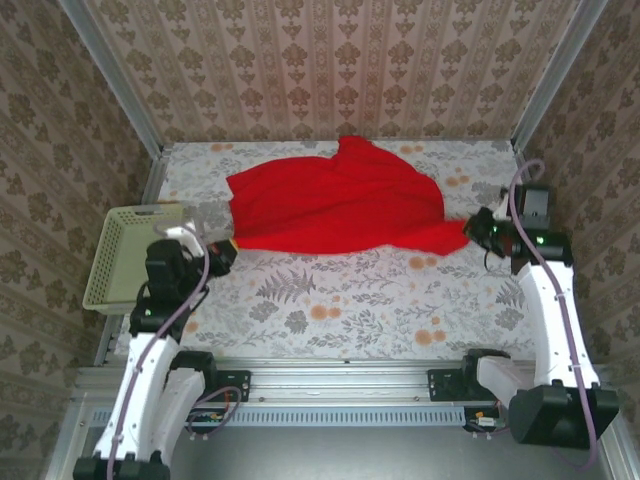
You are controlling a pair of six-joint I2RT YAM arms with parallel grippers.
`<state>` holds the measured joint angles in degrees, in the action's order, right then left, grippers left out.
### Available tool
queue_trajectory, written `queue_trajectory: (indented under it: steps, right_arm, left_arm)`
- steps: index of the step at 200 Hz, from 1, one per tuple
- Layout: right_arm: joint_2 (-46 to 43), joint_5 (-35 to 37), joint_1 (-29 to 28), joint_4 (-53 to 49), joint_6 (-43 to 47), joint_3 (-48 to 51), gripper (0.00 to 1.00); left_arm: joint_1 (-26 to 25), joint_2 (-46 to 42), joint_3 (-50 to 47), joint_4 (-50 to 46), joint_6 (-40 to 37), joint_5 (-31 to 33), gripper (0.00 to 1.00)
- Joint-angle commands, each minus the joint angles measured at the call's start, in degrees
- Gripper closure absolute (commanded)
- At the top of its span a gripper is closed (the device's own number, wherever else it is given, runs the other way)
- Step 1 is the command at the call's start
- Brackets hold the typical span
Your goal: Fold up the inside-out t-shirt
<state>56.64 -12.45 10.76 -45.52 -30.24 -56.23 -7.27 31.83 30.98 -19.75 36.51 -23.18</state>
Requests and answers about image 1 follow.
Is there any white slotted cable duct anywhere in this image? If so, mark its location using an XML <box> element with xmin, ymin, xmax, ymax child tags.
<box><xmin>92</xmin><ymin>405</ymin><xmax>466</xmax><ymax>427</ymax></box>

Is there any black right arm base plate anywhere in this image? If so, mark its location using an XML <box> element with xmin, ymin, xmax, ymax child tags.
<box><xmin>427</xmin><ymin>368</ymin><xmax>501</xmax><ymax>403</ymax></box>

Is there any grey metal base panel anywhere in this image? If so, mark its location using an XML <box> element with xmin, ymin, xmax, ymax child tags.
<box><xmin>49</xmin><ymin>404</ymin><xmax>626</xmax><ymax>480</ymax></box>

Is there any pale green plastic basket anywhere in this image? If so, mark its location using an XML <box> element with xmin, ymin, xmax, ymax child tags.
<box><xmin>82</xmin><ymin>203</ymin><xmax>190</xmax><ymax>316</ymax></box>

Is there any red t-shirt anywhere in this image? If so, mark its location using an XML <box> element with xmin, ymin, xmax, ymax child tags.
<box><xmin>225</xmin><ymin>134</ymin><xmax>471</xmax><ymax>257</ymax></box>

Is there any aluminium mounting rail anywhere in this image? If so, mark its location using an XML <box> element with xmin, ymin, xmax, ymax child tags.
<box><xmin>74</xmin><ymin>357</ymin><xmax>614</xmax><ymax>404</ymax></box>

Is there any floral patterned table cover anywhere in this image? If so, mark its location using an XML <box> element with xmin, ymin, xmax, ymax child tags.
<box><xmin>114</xmin><ymin>140</ymin><xmax>574</xmax><ymax>360</ymax></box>

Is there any small circuit board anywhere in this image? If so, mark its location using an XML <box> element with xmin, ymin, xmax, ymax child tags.
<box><xmin>187</xmin><ymin>408</ymin><xmax>231</xmax><ymax>434</ymax></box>
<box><xmin>464</xmin><ymin>408</ymin><xmax>506</xmax><ymax>432</ymax></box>

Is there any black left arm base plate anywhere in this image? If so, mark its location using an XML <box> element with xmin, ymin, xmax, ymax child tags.
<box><xmin>162</xmin><ymin>367</ymin><xmax>252</xmax><ymax>403</ymax></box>

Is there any aluminium frame post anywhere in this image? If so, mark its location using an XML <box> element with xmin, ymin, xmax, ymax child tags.
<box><xmin>512</xmin><ymin>0</ymin><xmax>609</xmax><ymax>151</ymax></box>
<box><xmin>57</xmin><ymin>0</ymin><xmax>166</xmax><ymax>160</ymax></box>

